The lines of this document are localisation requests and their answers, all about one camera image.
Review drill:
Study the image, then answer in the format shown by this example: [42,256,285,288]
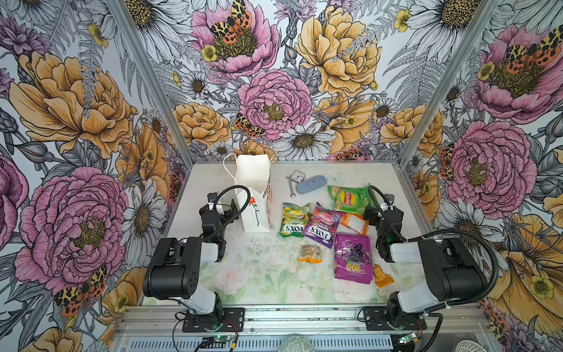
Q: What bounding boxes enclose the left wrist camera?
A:
[207,192,224,214]

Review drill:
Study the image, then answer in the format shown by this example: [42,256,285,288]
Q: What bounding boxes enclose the orange Foxs candy bag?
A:
[340,213,369,236]

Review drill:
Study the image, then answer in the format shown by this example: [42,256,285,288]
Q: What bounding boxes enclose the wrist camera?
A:
[207,192,224,214]
[381,194,395,211]

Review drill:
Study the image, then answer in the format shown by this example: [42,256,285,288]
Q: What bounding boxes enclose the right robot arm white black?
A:
[362,205,498,331]

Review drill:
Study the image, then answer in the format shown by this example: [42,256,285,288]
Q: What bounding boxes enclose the purple Foxs berries candy bag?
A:
[302,203,344,249]

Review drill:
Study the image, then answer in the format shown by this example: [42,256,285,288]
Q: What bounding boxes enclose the green Foxs candy bag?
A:
[279,202,311,238]

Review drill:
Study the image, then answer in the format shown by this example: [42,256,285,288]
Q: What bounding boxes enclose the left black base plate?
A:
[182,308,246,334]

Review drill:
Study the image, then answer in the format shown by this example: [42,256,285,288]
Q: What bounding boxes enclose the silver wrench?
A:
[286,175,296,198]

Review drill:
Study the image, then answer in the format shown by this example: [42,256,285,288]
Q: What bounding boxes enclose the green Lays chips bag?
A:
[328,186,375,216]

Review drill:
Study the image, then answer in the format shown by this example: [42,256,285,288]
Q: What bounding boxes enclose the small square clock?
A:
[290,171,305,183]

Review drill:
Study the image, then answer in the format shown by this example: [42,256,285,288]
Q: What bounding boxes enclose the blue grey glasses case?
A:
[296,175,327,194]

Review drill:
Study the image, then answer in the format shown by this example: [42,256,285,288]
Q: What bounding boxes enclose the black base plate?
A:
[182,308,246,334]
[360,306,427,331]

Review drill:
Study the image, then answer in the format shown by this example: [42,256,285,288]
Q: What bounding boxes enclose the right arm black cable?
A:
[367,185,500,307]

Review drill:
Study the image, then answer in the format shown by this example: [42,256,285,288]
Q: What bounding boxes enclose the purple Lotte gummy bag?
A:
[334,233,374,285]

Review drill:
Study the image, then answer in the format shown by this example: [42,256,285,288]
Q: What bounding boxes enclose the white floral paper bag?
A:
[222,153,277,233]

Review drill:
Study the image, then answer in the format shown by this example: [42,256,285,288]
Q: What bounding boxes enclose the aluminium mounting rail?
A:
[110,304,501,351]

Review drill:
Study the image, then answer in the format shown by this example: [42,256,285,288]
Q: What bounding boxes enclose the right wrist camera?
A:
[381,194,395,211]

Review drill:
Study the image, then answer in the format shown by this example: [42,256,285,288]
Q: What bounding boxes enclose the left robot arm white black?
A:
[142,202,238,320]

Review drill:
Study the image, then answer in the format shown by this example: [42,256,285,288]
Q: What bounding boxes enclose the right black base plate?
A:
[360,306,427,331]

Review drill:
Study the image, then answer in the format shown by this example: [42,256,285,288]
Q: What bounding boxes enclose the small tan snack packet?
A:
[299,245,322,264]

